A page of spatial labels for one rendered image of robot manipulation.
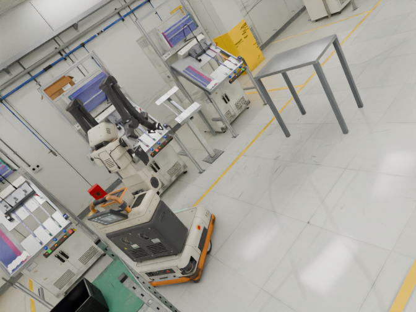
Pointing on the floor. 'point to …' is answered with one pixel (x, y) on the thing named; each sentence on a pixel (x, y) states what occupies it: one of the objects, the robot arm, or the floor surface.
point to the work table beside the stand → (309, 49)
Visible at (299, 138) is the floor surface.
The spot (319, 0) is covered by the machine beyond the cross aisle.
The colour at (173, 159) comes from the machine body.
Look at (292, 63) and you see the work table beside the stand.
